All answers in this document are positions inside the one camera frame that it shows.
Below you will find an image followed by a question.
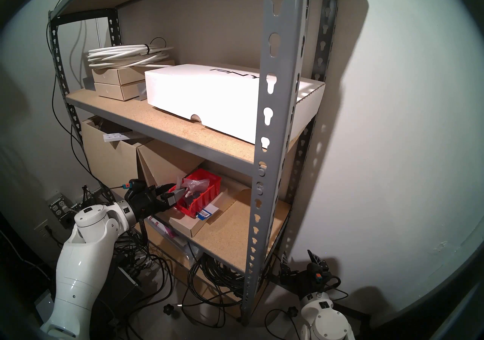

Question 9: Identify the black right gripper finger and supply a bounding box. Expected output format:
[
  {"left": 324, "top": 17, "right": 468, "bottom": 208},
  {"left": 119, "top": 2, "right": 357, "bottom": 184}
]
[
  {"left": 280, "top": 253, "right": 294, "bottom": 282},
  {"left": 307, "top": 249, "right": 328, "bottom": 270}
]

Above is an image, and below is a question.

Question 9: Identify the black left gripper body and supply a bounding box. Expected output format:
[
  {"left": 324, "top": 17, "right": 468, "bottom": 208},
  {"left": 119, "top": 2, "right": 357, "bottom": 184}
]
[{"left": 124, "top": 179, "right": 171, "bottom": 218}]

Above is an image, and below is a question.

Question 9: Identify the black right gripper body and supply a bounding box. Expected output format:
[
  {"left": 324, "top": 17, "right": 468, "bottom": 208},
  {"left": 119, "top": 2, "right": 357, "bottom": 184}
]
[{"left": 292, "top": 264, "right": 341, "bottom": 299}]

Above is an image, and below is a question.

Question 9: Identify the red plastic bin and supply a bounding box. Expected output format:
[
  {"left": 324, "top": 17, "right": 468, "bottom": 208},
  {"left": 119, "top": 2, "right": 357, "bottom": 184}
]
[{"left": 168, "top": 169, "right": 222, "bottom": 219}]

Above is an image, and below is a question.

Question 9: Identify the clear bag with black parts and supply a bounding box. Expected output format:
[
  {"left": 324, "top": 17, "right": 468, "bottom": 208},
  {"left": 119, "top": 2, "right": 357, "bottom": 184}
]
[{"left": 183, "top": 178, "right": 211, "bottom": 192}]

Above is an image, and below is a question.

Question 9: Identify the grey metal rack shelf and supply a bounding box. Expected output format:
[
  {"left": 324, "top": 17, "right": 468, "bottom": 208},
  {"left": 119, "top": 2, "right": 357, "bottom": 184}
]
[{"left": 47, "top": 0, "right": 344, "bottom": 325}]

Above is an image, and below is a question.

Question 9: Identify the white tube pink print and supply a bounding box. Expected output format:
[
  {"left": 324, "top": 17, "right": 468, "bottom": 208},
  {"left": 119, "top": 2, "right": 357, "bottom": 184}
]
[{"left": 146, "top": 215, "right": 178, "bottom": 238}]

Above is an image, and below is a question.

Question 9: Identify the flat cardboard box white label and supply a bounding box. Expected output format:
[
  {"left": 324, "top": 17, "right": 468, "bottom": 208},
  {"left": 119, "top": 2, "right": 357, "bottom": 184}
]
[{"left": 149, "top": 177, "right": 252, "bottom": 238}]

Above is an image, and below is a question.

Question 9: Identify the large open cardboard box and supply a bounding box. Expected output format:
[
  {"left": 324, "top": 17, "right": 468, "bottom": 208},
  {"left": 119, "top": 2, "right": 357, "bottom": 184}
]
[{"left": 81, "top": 116, "right": 206, "bottom": 211}]

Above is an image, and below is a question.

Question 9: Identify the white power strip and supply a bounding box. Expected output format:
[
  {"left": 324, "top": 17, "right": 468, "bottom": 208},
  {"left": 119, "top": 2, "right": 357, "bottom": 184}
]
[{"left": 103, "top": 131, "right": 133, "bottom": 142}]

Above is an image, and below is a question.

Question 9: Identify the black box on floor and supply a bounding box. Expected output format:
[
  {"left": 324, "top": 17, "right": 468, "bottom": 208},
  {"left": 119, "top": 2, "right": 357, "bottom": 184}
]
[{"left": 95, "top": 260, "right": 144, "bottom": 306}]

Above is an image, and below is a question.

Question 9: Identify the white PNY cardboard box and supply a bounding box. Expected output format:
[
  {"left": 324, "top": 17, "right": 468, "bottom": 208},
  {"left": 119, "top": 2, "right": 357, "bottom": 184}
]
[{"left": 144, "top": 64, "right": 326, "bottom": 145}]

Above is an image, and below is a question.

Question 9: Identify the small brown cardboard box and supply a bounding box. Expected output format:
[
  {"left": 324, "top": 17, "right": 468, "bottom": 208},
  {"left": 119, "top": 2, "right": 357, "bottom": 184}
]
[
  {"left": 94, "top": 80, "right": 148, "bottom": 102},
  {"left": 92, "top": 60, "right": 176, "bottom": 86}
]

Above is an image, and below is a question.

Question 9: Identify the white box device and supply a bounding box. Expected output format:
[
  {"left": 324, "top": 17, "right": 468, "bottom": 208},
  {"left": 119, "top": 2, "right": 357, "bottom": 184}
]
[{"left": 35, "top": 289, "right": 57, "bottom": 325}]

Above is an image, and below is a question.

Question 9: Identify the black knob with cable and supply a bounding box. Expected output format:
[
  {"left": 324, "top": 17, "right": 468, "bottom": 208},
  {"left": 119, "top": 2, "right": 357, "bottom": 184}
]
[{"left": 265, "top": 306, "right": 303, "bottom": 338}]

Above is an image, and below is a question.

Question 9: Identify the black coiled cable bundle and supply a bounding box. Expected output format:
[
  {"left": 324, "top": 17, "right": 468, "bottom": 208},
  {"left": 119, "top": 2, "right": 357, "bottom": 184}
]
[{"left": 188, "top": 254, "right": 248, "bottom": 308}]

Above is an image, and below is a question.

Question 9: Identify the metal wall outlet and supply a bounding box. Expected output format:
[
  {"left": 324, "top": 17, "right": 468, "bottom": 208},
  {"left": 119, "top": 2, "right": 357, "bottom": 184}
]
[{"left": 46, "top": 192, "right": 82, "bottom": 229}]

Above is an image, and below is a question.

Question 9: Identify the white wall outlet plate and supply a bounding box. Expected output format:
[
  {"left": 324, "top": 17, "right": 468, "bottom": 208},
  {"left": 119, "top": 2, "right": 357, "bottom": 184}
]
[{"left": 34, "top": 220, "right": 53, "bottom": 238}]

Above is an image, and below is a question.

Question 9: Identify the coiled white cable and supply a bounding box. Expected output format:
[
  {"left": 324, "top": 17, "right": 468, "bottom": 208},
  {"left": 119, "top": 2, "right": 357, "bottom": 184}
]
[{"left": 88, "top": 38, "right": 175, "bottom": 68}]

